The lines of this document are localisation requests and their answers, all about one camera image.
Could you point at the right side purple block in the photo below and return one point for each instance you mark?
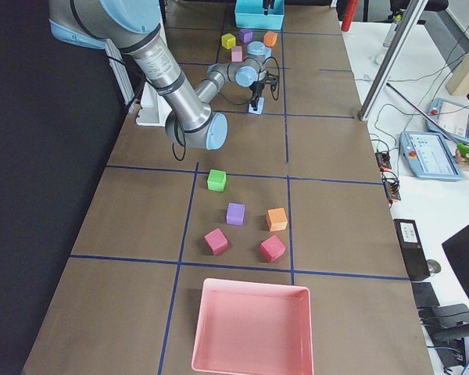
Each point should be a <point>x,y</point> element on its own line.
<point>235,214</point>

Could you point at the teach pendant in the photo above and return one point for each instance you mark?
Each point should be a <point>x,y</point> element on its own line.
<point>428,156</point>
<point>451,116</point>

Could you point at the teal plastic bin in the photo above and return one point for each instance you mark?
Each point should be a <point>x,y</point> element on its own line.
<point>249,15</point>

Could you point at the yellow block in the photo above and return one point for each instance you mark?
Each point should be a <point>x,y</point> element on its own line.
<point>228,41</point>

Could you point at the pink plastic bin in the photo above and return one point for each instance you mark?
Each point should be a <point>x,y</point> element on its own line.
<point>253,328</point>

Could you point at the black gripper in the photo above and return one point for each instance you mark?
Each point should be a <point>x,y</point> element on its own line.
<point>256,88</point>

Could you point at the black labelled box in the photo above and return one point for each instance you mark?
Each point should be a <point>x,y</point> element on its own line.
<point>411,249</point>

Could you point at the blue block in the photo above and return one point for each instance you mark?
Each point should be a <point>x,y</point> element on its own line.
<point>258,107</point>

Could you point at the green block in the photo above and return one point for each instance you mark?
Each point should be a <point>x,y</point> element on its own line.
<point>217,180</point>

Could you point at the orange block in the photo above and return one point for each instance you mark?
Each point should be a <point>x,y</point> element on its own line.
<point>276,219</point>
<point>270,39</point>

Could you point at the aluminium frame post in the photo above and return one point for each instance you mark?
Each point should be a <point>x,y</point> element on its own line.
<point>408,22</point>

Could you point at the magenta block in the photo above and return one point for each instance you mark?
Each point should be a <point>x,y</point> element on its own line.
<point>216,241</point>
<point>272,248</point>

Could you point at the left side orange block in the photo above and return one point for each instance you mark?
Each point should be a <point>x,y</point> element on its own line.
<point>270,39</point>

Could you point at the far teach pendant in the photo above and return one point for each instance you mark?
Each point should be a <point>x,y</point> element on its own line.
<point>451,116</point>

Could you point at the near teach pendant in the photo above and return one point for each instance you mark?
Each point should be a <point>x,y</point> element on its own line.
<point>428,156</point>

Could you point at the white pedestal base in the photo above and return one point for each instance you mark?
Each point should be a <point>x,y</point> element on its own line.
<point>154,109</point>

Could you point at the left side purple block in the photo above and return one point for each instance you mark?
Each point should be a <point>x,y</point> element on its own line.
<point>245,35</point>

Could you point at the purple block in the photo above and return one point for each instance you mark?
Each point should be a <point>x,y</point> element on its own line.
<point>235,214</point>
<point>245,35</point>

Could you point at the upper magenta block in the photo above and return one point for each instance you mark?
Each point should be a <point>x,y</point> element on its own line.
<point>272,248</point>

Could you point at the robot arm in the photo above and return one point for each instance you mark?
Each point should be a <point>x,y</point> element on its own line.
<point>133,27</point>
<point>267,6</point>

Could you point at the right side orange block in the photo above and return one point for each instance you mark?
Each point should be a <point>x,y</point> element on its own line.
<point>276,219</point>

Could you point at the light pink block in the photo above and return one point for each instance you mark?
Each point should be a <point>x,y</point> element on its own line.
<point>236,54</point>

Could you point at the lower magenta block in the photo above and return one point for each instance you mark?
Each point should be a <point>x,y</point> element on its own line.
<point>216,241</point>

